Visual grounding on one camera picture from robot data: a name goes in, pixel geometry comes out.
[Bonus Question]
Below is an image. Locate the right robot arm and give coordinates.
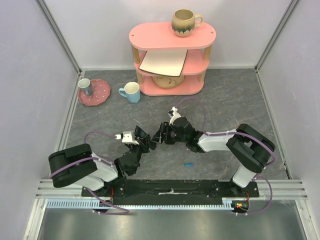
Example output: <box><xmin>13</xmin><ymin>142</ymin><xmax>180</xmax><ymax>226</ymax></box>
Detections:
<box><xmin>151</xmin><ymin>117</ymin><xmax>276</xmax><ymax>197</ymax></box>

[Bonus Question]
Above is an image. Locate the pink dotted plate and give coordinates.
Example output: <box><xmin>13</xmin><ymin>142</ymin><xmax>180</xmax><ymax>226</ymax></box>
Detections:
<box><xmin>77</xmin><ymin>79</ymin><xmax>111</xmax><ymax>107</ymax></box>

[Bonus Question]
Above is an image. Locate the white square plate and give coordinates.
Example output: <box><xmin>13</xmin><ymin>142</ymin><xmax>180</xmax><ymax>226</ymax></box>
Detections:
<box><xmin>138</xmin><ymin>49</ymin><xmax>188</xmax><ymax>77</ymax></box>

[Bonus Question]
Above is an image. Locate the pink three-tier shelf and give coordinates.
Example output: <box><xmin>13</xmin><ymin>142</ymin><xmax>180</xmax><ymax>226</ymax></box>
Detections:
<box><xmin>129</xmin><ymin>22</ymin><xmax>216</xmax><ymax>96</ymax></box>

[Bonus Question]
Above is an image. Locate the beige floral bowl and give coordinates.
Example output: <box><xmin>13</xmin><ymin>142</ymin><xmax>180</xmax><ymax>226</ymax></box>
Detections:
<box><xmin>151</xmin><ymin>75</ymin><xmax>185</xmax><ymax>89</ymax></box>

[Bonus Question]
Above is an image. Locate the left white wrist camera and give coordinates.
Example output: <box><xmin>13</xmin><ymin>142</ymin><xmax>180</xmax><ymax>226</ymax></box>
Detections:
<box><xmin>115</xmin><ymin>131</ymin><xmax>139</xmax><ymax>145</ymax></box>

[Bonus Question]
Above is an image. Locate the aluminium front rail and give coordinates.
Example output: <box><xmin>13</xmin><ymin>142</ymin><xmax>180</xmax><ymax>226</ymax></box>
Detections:
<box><xmin>36</xmin><ymin>179</ymin><xmax>308</xmax><ymax>200</ymax></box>

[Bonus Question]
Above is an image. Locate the left aluminium frame post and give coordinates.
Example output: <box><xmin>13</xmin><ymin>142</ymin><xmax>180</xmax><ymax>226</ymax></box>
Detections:
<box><xmin>35</xmin><ymin>0</ymin><xmax>82</xmax><ymax>74</ymax></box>

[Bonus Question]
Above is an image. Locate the aluminium frame post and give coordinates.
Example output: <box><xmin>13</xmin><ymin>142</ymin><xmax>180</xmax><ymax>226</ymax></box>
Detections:
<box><xmin>35</xmin><ymin>0</ymin><xmax>82</xmax><ymax>74</ymax></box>
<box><xmin>254</xmin><ymin>0</ymin><xmax>300</xmax><ymax>73</ymax></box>

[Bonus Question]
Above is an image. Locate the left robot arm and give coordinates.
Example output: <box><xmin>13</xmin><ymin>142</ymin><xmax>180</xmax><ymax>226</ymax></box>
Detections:
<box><xmin>48</xmin><ymin>135</ymin><xmax>157</xmax><ymax>197</ymax></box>

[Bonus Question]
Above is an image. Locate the grey small mug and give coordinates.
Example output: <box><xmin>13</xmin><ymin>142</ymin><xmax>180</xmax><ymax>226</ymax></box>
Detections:
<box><xmin>77</xmin><ymin>78</ymin><xmax>94</xmax><ymax>96</ymax></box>

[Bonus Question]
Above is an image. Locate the grey slotted cable duct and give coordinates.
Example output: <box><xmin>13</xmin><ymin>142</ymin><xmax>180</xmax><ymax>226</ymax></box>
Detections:
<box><xmin>46</xmin><ymin>197</ymin><xmax>251</xmax><ymax>210</ymax></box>

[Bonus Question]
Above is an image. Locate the right aluminium frame post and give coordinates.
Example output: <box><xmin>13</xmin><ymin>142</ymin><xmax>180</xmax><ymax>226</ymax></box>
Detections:
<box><xmin>254</xmin><ymin>0</ymin><xmax>300</xmax><ymax>73</ymax></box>

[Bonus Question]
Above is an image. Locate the blue battery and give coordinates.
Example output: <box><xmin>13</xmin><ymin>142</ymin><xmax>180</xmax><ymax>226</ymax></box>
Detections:
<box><xmin>184</xmin><ymin>163</ymin><xmax>194</xmax><ymax>167</ymax></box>

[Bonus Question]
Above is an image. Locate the beige ceramic mug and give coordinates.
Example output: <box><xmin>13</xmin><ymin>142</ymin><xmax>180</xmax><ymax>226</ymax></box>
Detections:
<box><xmin>171</xmin><ymin>9</ymin><xmax>204</xmax><ymax>37</ymax></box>

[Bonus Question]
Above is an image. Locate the light blue mug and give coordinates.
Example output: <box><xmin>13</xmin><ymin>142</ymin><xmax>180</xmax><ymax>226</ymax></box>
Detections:
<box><xmin>118</xmin><ymin>82</ymin><xmax>141</xmax><ymax>104</ymax></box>

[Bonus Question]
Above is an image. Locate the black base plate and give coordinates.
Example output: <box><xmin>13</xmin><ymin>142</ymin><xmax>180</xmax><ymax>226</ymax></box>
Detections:
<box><xmin>93</xmin><ymin>179</ymin><xmax>260</xmax><ymax>200</ymax></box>

